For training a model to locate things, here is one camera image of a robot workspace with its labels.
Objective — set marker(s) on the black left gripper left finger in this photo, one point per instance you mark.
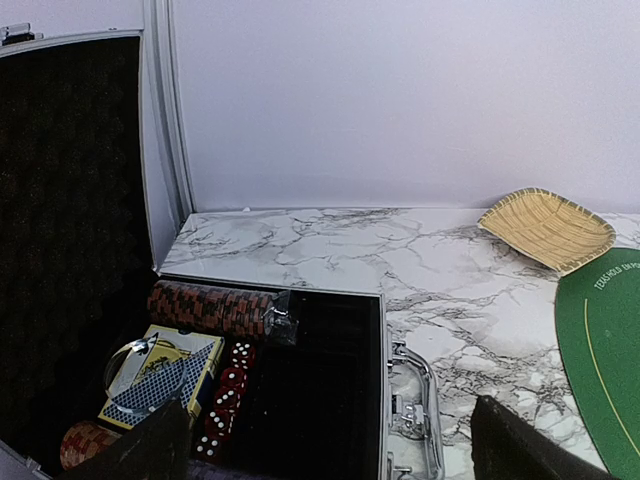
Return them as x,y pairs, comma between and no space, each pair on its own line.
157,448

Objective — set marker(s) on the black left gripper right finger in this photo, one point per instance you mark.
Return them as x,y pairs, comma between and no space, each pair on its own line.
504,446

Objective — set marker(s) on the red die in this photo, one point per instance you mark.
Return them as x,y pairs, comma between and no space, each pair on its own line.
218,424
227,399
206,449
234,378
242,355

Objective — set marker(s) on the clear round dealer button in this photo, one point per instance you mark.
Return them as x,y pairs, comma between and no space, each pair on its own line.
145,374

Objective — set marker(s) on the orange purple chip row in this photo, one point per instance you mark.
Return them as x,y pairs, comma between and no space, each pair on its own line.
83,441

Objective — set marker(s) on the blue boxed card deck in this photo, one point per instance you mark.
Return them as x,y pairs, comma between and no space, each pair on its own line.
203,354

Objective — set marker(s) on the red black chip row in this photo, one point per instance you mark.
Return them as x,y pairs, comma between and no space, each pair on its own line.
256,315

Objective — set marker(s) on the green round poker mat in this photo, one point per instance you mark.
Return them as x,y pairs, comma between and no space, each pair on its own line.
597,328

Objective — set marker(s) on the woven bamboo tray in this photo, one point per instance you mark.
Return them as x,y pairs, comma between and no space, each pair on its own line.
550,229

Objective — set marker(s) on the aluminium poker case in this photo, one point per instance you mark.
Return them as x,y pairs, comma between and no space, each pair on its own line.
345,401

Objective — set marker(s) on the left aluminium frame post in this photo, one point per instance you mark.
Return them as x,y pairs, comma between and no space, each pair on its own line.
162,60

